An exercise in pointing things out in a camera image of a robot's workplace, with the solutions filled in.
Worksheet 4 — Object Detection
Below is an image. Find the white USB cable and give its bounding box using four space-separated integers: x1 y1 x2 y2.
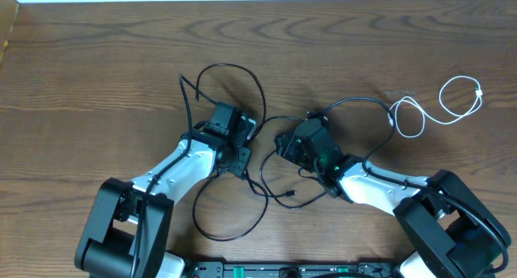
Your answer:
387 74 484 139

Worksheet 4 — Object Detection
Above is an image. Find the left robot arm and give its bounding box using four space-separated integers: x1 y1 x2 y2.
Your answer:
74 103 257 277

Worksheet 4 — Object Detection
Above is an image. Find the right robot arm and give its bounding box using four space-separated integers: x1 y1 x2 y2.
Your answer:
274 118 511 277

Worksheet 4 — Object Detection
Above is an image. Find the camera black cable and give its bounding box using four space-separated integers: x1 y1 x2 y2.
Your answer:
306 96 510 275
131 72 219 278

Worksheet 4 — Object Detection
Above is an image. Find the right camera black cable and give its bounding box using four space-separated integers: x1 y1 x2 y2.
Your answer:
306 96 510 275

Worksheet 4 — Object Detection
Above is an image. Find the left camera black cable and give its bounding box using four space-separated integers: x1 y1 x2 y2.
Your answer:
131 72 219 278

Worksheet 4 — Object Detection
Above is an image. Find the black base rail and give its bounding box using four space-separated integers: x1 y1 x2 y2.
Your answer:
181 261 401 278

